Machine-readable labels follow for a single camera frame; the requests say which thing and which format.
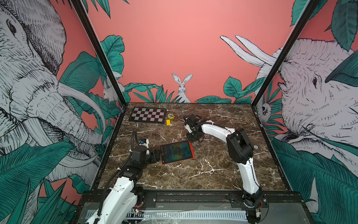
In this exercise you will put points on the black white checkerboard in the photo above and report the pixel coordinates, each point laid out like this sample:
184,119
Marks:
148,115

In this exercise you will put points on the yellow tape measure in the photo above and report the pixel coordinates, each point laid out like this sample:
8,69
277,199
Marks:
171,116

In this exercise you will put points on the red writing tablet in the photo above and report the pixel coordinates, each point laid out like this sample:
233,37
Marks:
177,151

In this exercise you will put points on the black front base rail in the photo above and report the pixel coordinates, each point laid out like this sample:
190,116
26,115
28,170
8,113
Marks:
279,207

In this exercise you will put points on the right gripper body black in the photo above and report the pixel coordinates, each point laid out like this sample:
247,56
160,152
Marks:
192,136

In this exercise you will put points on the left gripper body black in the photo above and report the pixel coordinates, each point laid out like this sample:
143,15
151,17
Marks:
152,157

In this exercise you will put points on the white perforated strip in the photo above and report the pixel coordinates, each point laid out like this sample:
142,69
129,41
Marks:
187,215

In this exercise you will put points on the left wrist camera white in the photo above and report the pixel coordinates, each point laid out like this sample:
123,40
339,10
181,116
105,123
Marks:
144,142

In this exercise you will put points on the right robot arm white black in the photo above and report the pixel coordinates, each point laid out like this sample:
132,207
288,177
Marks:
240,150

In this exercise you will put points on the black frame post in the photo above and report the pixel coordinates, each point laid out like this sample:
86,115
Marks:
80,10
299,26

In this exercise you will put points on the left black frame post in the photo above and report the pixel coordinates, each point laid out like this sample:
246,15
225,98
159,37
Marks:
80,10

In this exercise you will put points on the right black frame post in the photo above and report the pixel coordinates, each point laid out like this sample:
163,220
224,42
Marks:
299,26

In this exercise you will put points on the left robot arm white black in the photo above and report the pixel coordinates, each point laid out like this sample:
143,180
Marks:
125,195

